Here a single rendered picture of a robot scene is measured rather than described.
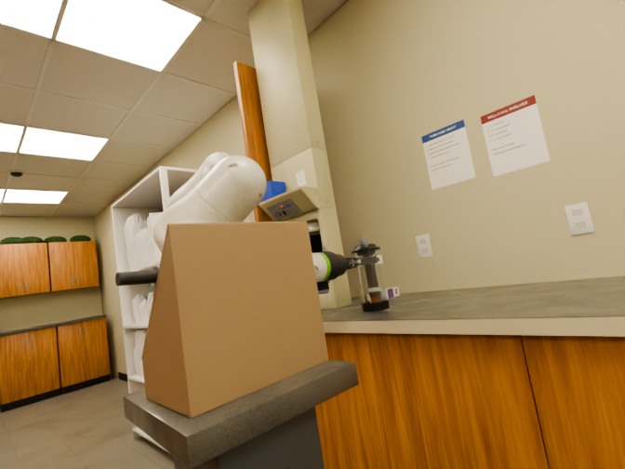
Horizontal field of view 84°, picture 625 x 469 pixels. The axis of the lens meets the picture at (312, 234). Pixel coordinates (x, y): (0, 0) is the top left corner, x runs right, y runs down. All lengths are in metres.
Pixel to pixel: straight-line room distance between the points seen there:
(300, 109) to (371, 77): 0.51
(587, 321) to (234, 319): 0.71
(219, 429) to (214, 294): 0.19
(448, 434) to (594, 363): 0.42
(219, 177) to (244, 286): 0.27
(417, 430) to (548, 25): 1.55
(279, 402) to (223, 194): 0.42
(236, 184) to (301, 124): 1.07
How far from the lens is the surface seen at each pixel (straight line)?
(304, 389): 0.61
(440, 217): 1.79
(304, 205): 1.64
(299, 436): 0.70
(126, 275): 0.64
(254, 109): 2.11
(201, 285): 0.57
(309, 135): 1.74
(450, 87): 1.87
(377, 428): 1.30
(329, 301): 1.65
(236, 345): 0.60
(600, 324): 0.93
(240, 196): 0.76
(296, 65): 1.92
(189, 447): 0.53
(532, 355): 1.00
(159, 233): 0.81
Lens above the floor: 1.12
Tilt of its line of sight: 6 degrees up
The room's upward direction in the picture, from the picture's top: 9 degrees counter-clockwise
